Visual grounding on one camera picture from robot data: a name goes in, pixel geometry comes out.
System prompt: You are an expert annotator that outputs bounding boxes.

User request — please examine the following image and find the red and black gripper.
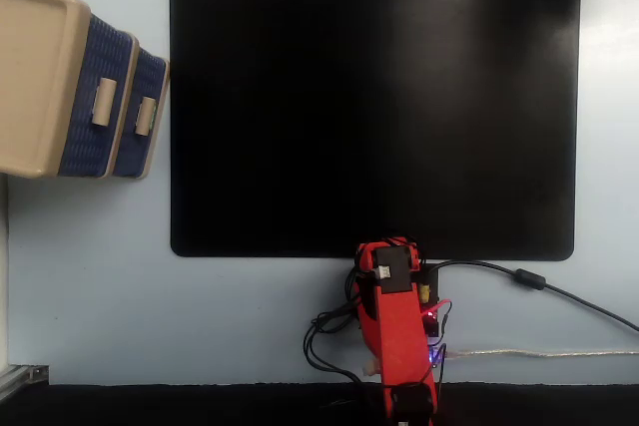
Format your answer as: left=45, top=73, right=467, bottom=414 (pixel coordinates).
left=354, top=234, right=422, bottom=273

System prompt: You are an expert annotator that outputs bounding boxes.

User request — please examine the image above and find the blue woven drawer beige handle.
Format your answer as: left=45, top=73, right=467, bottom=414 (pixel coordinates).
left=58, top=14, right=135, bottom=178
left=112, top=48, right=169, bottom=179

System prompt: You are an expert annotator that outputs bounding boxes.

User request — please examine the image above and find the large black mat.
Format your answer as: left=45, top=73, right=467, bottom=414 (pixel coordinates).
left=169, top=0, right=582, bottom=262

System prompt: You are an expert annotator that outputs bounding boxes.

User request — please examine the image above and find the black servo cable bundle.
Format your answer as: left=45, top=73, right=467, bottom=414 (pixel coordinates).
left=303, top=265, right=380, bottom=397

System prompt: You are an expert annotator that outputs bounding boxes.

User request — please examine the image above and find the black cable with ferrite bead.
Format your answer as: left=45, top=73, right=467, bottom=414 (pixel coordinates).
left=423, top=259, right=639, bottom=333

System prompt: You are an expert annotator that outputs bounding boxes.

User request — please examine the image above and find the silver braided cable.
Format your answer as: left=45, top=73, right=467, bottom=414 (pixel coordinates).
left=443, top=347, right=639, bottom=360

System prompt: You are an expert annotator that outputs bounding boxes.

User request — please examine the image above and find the aluminium profile rail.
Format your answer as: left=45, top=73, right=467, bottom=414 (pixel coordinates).
left=0, top=363, right=50, bottom=400

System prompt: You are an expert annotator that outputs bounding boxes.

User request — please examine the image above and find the beige drawer cabinet frame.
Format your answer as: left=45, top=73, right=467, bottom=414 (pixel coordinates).
left=0, top=0, right=172, bottom=181

